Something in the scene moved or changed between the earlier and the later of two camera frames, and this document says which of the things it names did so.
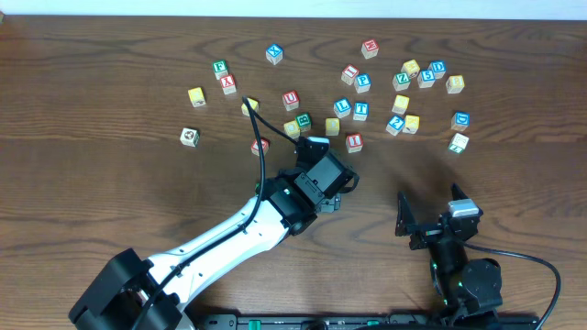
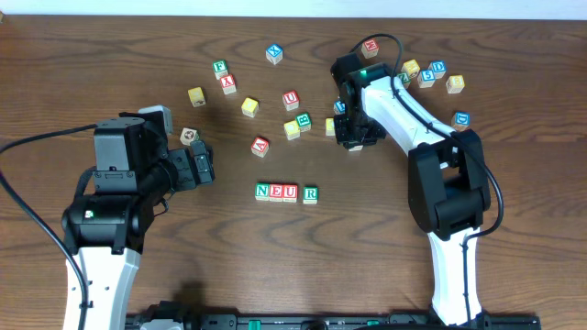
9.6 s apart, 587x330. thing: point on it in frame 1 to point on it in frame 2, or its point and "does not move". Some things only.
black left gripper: (310, 147) to (187, 167)
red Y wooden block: (228, 84) does not move
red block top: (370, 49) does not move
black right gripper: (431, 230) to (356, 129)
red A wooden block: (265, 144) does not move
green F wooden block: (220, 69) does not move
